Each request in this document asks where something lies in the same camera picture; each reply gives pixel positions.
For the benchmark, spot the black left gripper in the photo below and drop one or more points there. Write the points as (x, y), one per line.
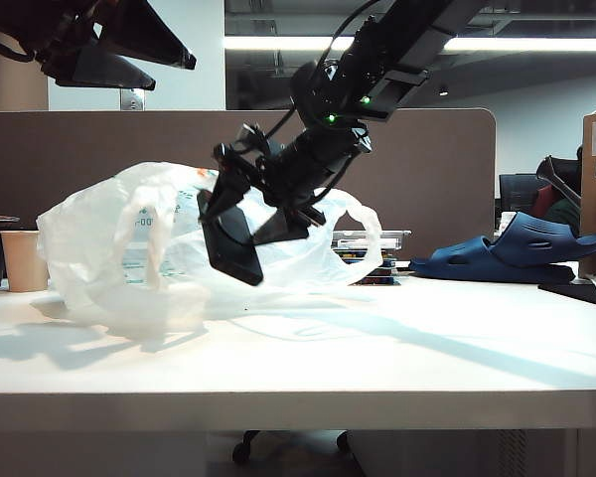
(40, 25)

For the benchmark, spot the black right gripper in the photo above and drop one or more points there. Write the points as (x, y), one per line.
(303, 169)

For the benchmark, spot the black power bank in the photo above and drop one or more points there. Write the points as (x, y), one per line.
(233, 253)

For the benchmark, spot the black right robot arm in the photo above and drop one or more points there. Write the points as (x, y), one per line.
(377, 54)

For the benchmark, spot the white translucent plastic bag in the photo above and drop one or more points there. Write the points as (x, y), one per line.
(89, 248)

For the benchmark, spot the brown desk divider panel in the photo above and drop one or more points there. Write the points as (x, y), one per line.
(79, 144)

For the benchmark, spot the clear plastic tray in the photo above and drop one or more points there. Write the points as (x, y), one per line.
(395, 236)

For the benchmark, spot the blue foam slipper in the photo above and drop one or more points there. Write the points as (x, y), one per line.
(526, 237)
(457, 262)

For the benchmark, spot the beige paper cup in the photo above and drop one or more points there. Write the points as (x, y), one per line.
(22, 263)

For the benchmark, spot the black computer monitor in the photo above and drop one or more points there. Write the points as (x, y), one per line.
(516, 194)

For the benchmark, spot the grey metal bar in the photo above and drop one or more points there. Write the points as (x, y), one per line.
(558, 185)

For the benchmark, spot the red and green fabric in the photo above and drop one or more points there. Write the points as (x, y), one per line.
(563, 217)

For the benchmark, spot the long ceiling light strip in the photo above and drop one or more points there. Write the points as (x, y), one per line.
(526, 45)

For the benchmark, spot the black desk mat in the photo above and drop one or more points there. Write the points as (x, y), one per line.
(576, 293)

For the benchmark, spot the metal wall switch plate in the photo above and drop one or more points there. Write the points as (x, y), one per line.
(131, 102)

